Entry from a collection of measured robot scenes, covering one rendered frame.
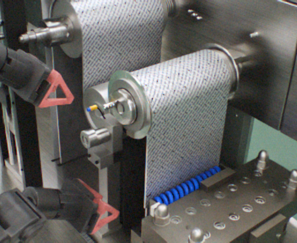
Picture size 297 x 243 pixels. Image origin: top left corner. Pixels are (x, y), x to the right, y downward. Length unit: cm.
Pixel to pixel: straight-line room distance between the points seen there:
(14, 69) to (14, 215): 23
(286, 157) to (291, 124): 201
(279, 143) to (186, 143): 222
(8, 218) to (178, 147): 42
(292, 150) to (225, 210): 216
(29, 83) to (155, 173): 37
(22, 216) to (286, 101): 64
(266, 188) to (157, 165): 28
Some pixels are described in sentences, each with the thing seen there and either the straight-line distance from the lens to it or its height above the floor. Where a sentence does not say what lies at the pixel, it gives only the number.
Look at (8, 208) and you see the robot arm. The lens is 81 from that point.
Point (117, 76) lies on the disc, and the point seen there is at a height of 130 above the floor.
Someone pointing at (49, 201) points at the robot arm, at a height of 117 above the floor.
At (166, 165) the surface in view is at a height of 111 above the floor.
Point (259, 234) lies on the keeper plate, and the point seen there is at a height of 102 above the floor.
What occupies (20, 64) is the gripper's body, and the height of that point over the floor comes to 140.
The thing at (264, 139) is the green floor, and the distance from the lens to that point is 327.
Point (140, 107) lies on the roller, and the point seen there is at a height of 127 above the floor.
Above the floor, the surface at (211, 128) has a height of 115.
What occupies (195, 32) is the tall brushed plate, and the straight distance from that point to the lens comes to 127.
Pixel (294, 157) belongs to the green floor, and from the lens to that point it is 315.
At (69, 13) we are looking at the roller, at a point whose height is 138.
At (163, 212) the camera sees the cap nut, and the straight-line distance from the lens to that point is 100.
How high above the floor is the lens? 174
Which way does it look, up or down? 32 degrees down
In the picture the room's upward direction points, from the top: 2 degrees clockwise
